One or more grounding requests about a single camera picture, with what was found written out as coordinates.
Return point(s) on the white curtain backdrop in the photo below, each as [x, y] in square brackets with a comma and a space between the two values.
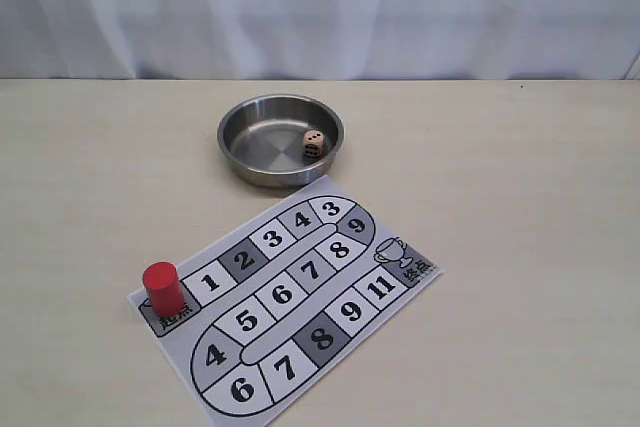
[320, 39]

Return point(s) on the paper game board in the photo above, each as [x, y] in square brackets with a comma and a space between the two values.
[275, 304]

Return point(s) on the wooden die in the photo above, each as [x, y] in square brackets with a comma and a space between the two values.
[313, 143]

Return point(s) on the red cylinder game piece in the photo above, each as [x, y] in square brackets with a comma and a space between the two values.
[163, 288]

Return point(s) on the stainless steel round bowl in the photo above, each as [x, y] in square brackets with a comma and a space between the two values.
[262, 139]

